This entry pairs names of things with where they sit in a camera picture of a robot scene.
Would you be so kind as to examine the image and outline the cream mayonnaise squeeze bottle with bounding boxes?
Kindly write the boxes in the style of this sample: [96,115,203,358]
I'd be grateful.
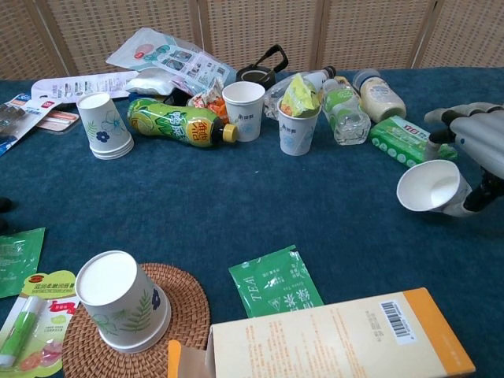
[353,69,407,124]

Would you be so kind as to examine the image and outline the round woven rattan coaster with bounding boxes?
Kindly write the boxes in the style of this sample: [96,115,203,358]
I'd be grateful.
[61,262,212,378]

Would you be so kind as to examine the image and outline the paper cup holding snack packet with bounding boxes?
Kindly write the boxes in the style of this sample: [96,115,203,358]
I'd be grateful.
[277,96,322,157]

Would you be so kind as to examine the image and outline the green tea sachet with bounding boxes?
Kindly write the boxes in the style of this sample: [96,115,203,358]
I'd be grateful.
[228,244,324,319]

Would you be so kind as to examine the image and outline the clear bottle with green label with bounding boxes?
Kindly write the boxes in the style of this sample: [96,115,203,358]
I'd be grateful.
[321,77,372,146]

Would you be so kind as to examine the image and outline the green tea drink bottle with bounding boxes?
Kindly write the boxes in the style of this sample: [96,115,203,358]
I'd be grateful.
[127,97,240,150]

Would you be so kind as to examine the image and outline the green wet wipes pack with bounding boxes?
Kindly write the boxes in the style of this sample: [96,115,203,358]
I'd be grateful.
[369,115,458,169]

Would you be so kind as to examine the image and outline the green lip balm blister pack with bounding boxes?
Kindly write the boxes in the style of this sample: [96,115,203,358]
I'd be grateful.
[0,269,82,378]

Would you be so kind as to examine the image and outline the translucent green sachet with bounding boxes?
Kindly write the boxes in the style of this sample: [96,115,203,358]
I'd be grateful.
[0,227,46,299]

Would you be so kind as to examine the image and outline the large clear printed plastic bag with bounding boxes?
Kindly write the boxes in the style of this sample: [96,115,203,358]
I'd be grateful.
[106,27,237,95]

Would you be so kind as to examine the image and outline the woven rattan folding screen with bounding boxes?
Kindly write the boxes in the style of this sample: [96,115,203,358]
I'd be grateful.
[0,0,504,82]

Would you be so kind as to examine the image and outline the yellow green snack packet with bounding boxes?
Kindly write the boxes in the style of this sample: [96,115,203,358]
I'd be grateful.
[281,73,321,118]

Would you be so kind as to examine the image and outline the plain white paper cup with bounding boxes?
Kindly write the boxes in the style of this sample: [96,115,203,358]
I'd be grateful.
[396,159,473,218]

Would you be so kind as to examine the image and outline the clear plastic water bottle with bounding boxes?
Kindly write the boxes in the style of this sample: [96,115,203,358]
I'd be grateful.
[262,65,338,120]

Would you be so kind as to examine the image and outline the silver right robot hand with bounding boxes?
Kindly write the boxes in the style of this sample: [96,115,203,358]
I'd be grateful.
[424,102,504,213]

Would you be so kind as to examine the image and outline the stacked floral paper cups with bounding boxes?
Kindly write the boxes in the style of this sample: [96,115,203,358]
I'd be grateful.
[76,92,135,161]

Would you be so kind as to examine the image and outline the white tissue pack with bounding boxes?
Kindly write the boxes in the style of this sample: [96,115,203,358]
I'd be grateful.
[128,67,186,98]

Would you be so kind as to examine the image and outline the pink item blister package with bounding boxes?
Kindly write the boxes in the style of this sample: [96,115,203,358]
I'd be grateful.
[37,100,80,135]

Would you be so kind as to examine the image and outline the floral fern paper cup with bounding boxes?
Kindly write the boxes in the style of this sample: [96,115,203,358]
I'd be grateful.
[74,250,172,354]

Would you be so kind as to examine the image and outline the white paper cup blue logo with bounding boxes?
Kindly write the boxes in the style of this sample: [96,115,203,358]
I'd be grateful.
[221,81,266,143]

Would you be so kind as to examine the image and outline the orange white snack packet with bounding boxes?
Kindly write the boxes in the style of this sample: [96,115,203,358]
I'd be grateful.
[187,78,230,125]

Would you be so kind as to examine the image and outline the cream orange carton box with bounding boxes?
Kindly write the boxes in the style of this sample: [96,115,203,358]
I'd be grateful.
[168,287,476,378]

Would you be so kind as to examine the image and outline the blue carded clips package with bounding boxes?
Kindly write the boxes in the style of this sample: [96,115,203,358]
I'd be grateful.
[0,93,60,158]

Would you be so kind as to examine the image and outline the blue table cloth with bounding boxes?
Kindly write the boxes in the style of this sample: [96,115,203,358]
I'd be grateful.
[0,67,504,378]

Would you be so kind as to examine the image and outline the black kettle with handle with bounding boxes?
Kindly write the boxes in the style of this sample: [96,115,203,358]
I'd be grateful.
[235,44,289,87]

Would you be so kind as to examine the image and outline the long white printed package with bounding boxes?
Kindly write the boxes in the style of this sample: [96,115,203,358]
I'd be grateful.
[31,70,139,104]

